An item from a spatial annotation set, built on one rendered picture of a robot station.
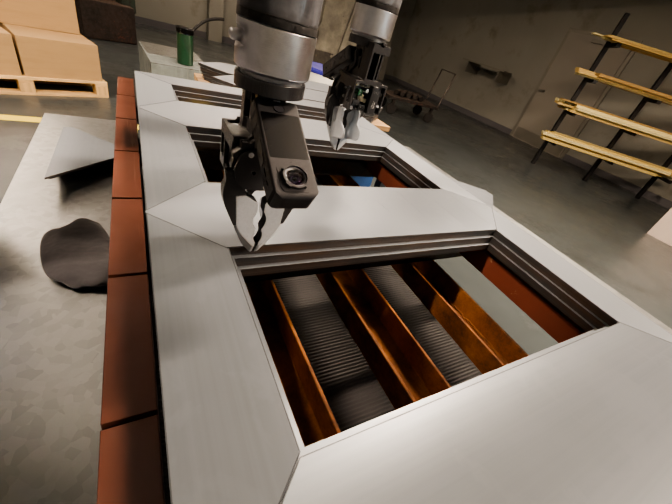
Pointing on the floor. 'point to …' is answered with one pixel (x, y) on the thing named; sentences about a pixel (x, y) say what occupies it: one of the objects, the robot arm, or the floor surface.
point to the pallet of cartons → (46, 49)
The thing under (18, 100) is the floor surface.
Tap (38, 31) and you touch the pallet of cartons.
